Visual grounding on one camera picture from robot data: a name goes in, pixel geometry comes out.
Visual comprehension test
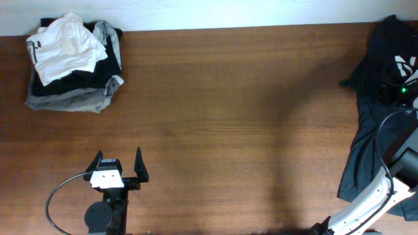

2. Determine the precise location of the black cable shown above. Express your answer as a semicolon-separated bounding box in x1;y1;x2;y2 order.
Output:
346;108;418;235
45;172;92;235

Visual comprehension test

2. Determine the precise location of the dark green Nike t-shirt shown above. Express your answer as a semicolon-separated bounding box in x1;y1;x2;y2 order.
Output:
338;15;417;202

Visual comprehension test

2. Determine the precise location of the left black cable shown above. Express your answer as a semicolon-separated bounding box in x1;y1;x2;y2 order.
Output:
45;172;92;235

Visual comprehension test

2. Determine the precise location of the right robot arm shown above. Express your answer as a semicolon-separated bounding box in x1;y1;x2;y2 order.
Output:
309;100;417;234

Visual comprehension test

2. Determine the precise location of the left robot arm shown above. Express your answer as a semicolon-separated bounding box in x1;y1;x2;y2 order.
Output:
83;148;149;235

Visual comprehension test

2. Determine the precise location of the black folded garment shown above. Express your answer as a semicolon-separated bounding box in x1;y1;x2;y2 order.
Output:
29;20;123;97

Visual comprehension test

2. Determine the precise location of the white folded t-shirt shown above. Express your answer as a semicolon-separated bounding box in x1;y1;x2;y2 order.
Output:
27;12;108;86

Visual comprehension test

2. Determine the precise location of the right black cable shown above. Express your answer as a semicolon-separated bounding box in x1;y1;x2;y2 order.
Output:
346;108;418;235

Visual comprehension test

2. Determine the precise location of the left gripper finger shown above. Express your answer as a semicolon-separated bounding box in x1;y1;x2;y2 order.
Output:
86;150;103;172
134;147;149;182

